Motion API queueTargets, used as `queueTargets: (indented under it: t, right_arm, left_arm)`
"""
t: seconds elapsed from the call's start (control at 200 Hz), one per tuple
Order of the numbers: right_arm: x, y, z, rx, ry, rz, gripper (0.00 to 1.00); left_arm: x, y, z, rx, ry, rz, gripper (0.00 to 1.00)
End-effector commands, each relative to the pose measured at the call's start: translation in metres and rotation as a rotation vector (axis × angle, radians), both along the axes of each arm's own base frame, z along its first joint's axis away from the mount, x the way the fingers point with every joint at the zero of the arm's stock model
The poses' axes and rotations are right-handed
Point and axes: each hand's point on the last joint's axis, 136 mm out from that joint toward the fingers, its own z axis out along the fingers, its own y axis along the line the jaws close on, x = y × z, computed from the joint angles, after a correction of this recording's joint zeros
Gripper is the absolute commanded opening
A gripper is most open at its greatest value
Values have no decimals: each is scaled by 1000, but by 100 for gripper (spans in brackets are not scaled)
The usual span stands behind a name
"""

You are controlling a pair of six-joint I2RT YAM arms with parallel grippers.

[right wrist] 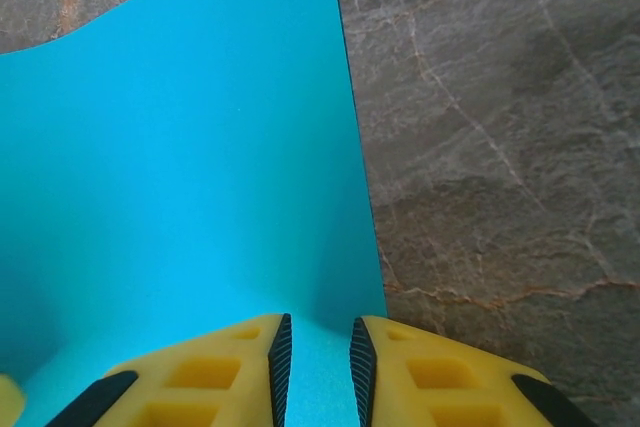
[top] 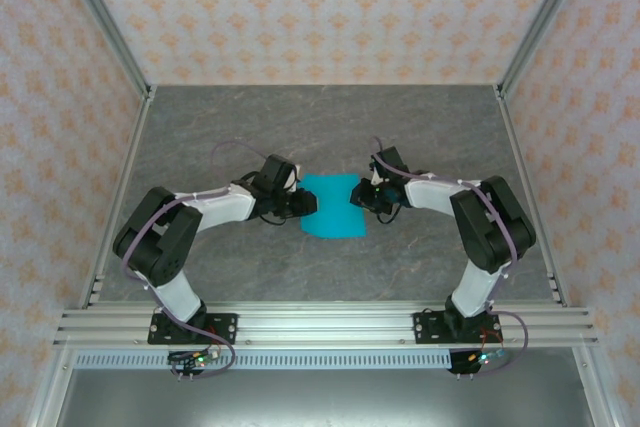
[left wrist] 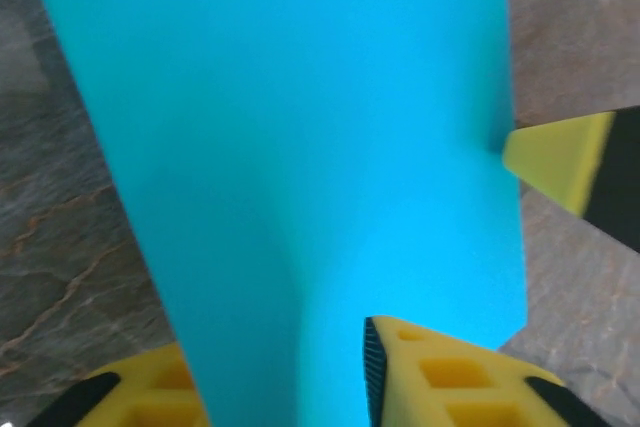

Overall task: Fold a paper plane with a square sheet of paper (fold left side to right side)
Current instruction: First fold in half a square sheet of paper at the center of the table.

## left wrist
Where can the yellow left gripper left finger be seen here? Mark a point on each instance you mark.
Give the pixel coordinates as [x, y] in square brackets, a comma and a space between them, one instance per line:
[150, 397]

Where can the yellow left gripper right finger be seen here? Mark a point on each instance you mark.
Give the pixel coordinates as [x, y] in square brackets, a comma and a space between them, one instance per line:
[450, 387]

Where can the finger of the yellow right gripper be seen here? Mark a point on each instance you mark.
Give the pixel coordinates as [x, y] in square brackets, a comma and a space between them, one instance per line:
[550, 162]

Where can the blue square paper sheet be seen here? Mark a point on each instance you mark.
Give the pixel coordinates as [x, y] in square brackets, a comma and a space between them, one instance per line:
[300, 147]

